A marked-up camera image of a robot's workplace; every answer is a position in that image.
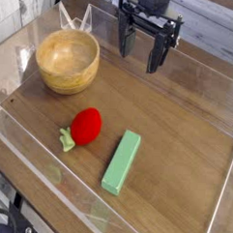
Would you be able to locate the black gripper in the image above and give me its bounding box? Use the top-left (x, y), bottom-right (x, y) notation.
top-left (118, 0), bottom-right (184, 73)

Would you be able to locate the red plush strawberry toy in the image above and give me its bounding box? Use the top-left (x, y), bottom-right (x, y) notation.
top-left (59, 107), bottom-right (102, 153)

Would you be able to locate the wooden bowl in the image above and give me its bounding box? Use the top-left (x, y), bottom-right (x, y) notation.
top-left (36, 29), bottom-right (100, 95)

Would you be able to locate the green rectangular block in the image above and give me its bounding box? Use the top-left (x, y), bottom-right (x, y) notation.
top-left (102, 130), bottom-right (140, 196)

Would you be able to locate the black table clamp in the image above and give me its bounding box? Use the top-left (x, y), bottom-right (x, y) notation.
top-left (8, 192), bottom-right (38, 233)

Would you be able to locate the clear acrylic tray wall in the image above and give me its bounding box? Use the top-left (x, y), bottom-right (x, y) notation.
top-left (0, 5), bottom-right (233, 233)

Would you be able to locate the black cable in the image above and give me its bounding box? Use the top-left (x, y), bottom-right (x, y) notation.
top-left (0, 207), bottom-right (19, 233)

